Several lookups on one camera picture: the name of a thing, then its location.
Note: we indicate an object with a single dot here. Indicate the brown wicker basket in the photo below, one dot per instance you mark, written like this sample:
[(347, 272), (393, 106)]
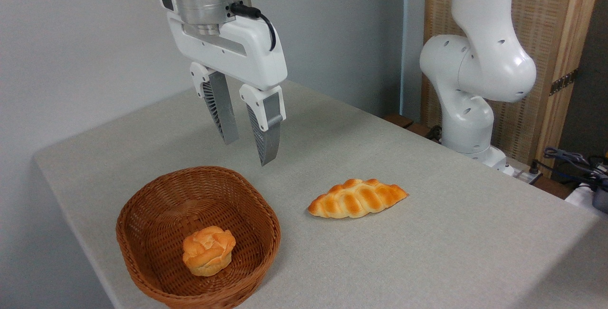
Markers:
[(156, 204)]

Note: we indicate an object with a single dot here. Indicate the black metal hinge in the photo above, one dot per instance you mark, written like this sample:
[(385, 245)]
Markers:
[(563, 82)]

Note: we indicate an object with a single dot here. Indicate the long braided bread loaf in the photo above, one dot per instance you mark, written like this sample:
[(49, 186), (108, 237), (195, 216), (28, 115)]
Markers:
[(356, 199)]

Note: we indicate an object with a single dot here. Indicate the round orange bread roll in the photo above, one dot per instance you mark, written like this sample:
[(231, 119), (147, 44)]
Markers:
[(209, 251)]

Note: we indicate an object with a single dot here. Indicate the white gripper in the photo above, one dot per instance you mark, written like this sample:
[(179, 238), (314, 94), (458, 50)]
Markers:
[(247, 52)]

